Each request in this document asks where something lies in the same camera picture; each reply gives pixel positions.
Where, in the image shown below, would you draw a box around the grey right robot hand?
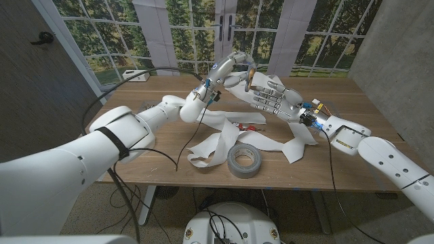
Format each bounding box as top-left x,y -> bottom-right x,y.
251,80 -> 332,132

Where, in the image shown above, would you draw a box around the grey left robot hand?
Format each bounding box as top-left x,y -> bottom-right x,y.
191,51 -> 257,104

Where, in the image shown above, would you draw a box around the scissors with beige grey handles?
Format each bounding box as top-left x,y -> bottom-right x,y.
244,63 -> 259,94

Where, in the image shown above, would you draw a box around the long white receipt paper strip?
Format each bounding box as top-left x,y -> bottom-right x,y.
186,70 -> 319,168

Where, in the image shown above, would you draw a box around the printed window forest backdrop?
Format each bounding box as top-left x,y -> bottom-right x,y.
32,0 -> 384,98

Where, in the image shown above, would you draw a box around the white power box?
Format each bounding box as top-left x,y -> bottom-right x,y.
121,69 -> 151,83

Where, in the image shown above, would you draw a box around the grey table leg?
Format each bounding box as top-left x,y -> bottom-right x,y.
311,189 -> 332,235

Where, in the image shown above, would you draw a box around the white robot torso base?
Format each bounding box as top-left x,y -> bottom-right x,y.
182,202 -> 281,244

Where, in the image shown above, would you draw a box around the black round floor object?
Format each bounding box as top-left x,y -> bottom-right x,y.
155,185 -> 180,200

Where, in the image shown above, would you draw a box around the white table leg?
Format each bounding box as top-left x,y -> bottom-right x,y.
138,184 -> 157,226

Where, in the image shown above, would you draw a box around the white robot torso edge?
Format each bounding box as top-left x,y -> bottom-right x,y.
0,235 -> 138,244

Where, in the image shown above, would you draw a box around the thin black left wrist wire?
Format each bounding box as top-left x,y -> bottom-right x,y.
130,103 -> 211,172

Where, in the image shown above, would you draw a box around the thin black wrist wire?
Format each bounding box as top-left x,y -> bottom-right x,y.
320,130 -> 389,244
130,103 -> 211,172

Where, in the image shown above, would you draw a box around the thin black right wrist wire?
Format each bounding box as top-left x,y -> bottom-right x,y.
320,130 -> 389,244

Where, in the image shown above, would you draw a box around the grey duct tape roll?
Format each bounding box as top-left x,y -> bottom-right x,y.
226,142 -> 263,180

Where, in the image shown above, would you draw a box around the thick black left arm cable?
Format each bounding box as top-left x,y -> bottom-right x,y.
80,66 -> 206,244

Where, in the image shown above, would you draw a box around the black torso cable bundle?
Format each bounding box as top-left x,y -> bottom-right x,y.
199,208 -> 245,244

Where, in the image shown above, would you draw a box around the thin black floor cables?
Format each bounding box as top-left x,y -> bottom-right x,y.
94,184 -> 174,244

